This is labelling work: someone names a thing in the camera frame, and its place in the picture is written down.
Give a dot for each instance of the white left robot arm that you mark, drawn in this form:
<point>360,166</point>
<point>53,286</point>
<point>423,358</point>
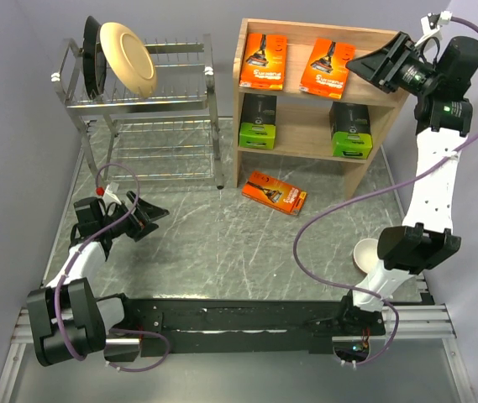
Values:
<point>67,321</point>

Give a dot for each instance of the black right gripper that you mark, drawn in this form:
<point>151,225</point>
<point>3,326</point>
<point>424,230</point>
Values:
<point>375,64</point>

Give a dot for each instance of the wooden two-tier shelf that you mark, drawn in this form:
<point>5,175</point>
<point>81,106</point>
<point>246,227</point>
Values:
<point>305,131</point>

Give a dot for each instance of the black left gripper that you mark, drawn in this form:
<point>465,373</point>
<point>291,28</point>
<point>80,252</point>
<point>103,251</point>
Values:
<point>144,211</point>

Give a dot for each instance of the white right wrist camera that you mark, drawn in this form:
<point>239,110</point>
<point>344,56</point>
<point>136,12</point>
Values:
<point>431,26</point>

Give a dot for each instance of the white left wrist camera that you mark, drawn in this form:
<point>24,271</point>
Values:
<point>109,193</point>

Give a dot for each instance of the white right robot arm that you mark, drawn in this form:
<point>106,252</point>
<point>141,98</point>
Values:
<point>425,238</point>

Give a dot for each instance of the chrome dish rack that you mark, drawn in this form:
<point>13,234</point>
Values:
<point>170,135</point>

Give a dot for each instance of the orange razor box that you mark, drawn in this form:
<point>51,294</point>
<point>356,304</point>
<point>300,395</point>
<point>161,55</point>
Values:
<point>325,74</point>
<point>264,64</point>
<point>274,193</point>

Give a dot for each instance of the beige wooden plate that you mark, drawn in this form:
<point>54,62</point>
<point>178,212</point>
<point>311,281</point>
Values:
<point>129,59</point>

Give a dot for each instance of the black plate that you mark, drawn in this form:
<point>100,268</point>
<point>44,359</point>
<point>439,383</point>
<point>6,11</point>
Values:
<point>94,63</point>

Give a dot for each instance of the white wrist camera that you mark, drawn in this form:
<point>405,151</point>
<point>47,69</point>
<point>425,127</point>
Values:
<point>431,26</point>
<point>109,193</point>

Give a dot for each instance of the black green razor box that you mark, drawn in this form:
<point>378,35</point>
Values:
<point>257,129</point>
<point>350,130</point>

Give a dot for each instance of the white small bowl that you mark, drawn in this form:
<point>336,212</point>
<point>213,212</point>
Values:
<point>365,256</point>

